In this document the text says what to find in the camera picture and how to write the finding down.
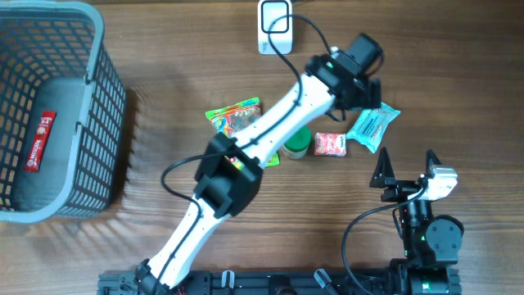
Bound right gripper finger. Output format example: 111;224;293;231
425;149;442;176
369;147;395;188

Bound light blue tissue pack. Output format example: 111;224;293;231
346;102;401;153

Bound small red snack box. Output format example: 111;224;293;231
314;133;347;157

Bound green lid jar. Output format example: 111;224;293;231
281;126;311;160

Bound Haribo gummy candy bag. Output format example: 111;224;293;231
205;97;281;168

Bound red Nescafe coffee stick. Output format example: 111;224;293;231
24;111;56;172

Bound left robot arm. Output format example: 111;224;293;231
135;34;384;294

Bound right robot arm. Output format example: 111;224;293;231
369;148;464;295

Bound white barcode scanner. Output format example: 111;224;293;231
257;0;293;55

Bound grey plastic shopping basket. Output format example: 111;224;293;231
1;1;127;224

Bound right black camera cable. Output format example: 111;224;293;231
341;186;429;295

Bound black camera cable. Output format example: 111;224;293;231
160;13;332;288
341;186;429;295

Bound left black camera cable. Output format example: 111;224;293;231
160;13;332;288

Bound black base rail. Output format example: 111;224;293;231
97;267;463;295

